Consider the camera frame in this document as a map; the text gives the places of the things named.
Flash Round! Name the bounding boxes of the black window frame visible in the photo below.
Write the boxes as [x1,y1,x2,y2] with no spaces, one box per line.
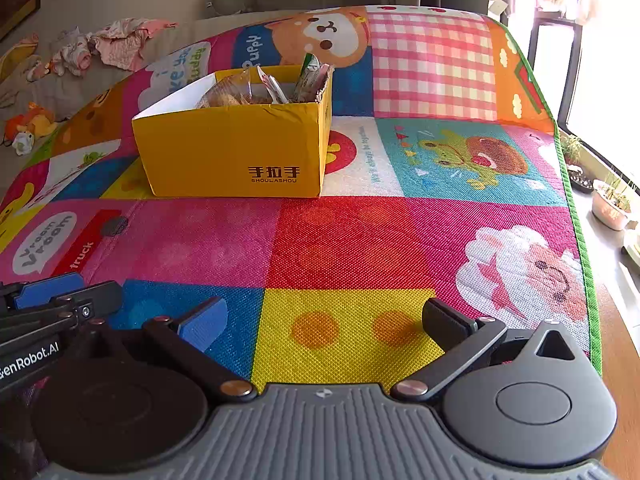
[527,10,583,128]

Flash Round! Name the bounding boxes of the orange plush toy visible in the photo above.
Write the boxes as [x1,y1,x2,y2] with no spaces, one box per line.
[4,101,57,137]

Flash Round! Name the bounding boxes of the pale green container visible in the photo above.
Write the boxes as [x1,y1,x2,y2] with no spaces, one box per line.
[620,230,640,261]

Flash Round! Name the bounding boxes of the bread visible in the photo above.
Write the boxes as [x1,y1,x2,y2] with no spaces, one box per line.
[197,72,253,108]

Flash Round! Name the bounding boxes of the small white plush toy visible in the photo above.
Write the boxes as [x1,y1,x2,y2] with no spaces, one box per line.
[12,130,37,156]

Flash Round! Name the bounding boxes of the floral baby clothes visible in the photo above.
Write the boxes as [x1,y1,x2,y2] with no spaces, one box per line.
[47,30,93,77]

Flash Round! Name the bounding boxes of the green white snack packet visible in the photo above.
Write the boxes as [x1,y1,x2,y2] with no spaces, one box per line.
[292,52,326,102]

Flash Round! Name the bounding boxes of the small red pink packet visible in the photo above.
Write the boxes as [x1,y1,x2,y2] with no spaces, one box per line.
[256,65,290,105]

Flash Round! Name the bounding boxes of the yellow pink cloth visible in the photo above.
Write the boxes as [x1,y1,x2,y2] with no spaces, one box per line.
[0,32,41,106]

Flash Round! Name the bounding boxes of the yellow cardboard box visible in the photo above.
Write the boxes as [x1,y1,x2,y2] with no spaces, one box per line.
[131,64,335,198]

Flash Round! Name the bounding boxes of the small green potted plant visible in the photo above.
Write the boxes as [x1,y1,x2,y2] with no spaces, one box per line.
[560,132,583,166]

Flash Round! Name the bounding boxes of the grey sofa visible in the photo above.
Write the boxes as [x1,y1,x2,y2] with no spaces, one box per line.
[0,10,311,201]

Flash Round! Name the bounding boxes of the small orange doll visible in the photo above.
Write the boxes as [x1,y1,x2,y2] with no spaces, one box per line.
[27,57,56,81]

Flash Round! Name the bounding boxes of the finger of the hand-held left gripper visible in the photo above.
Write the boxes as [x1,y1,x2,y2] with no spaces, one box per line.
[0,281,123,348]
[0,271,87,313]

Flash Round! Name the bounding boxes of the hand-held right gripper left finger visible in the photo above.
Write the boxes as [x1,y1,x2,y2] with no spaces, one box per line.
[67,296,254,404]

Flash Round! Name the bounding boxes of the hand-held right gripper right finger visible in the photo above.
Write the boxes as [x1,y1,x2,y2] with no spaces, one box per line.
[390,298,593,403]

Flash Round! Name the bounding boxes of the small dark plant pot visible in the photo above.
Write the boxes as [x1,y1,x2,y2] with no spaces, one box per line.
[567,165,593,193]

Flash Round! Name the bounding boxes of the colourful cartoon play mat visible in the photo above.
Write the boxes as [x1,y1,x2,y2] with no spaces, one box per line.
[0,5,603,466]

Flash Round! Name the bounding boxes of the pink clothes pile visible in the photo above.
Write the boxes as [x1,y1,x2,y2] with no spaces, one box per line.
[89,17,178,72]

